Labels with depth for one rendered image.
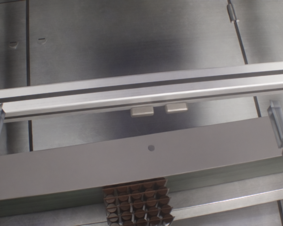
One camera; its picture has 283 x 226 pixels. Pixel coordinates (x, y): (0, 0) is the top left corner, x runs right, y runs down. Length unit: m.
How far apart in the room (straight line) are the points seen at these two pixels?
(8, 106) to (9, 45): 0.45
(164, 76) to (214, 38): 0.46
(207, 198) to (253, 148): 0.17
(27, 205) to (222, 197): 0.36
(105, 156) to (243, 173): 0.27
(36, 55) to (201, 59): 0.39
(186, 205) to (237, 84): 0.27
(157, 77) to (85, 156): 0.16
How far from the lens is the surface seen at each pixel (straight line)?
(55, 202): 0.83
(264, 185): 0.93
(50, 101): 0.70
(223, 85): 0.72
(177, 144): 0.75
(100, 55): 1.11
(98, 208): 0.88
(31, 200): 0.80
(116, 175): 0.73
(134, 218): 0.78
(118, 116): 1.03
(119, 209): 0.76
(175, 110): 0.72
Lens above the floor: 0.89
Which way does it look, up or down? 23 degrees down
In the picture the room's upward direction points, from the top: 172 degrees clockwise
